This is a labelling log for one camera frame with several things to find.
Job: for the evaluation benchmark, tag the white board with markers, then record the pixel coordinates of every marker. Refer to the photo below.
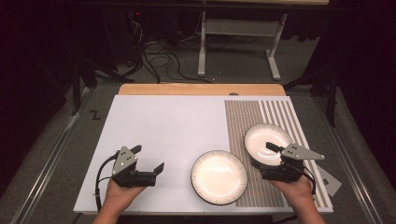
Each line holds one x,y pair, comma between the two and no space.
162,130

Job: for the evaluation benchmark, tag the black stand leg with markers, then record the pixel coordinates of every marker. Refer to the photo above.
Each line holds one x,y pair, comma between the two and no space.
81,77
332,93

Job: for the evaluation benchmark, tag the metal floor rail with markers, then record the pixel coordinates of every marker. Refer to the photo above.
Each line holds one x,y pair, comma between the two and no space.
53,155
348,158

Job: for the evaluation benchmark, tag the white plate with dark rim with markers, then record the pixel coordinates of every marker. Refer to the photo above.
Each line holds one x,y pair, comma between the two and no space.
219,175
258,140

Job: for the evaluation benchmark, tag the striped patterned mat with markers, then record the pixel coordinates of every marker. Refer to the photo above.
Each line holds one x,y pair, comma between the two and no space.
239,115

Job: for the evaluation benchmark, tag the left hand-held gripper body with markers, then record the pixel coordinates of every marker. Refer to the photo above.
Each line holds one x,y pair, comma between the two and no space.
124,161

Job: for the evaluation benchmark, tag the wooden table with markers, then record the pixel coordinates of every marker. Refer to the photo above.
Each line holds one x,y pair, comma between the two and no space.
199,89

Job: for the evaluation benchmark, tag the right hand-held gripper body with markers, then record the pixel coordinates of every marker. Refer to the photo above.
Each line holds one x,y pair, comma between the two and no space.
299,153

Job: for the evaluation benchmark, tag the white metal desk frame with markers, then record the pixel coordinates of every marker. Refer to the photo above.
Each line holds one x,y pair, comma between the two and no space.
239,27

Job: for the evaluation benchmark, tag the person's right hand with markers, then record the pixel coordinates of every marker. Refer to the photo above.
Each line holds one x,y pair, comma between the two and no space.
295,191

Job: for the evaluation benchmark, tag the black computer case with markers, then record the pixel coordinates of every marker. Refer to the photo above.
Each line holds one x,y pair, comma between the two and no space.
121,37

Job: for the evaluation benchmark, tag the person's left hand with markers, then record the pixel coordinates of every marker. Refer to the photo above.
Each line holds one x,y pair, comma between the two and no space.
123,196

